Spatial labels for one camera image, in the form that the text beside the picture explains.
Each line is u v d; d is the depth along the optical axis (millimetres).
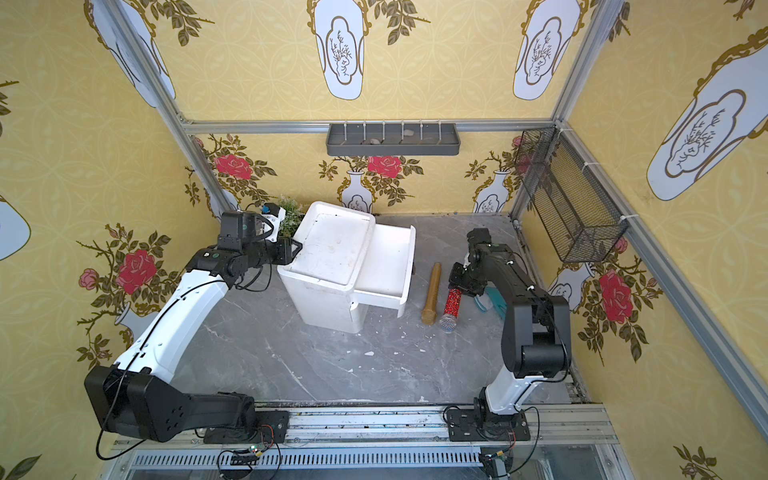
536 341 467
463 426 733
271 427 731
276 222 705
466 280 783
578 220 648
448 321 803
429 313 908
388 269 873
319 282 720
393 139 923
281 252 699
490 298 949
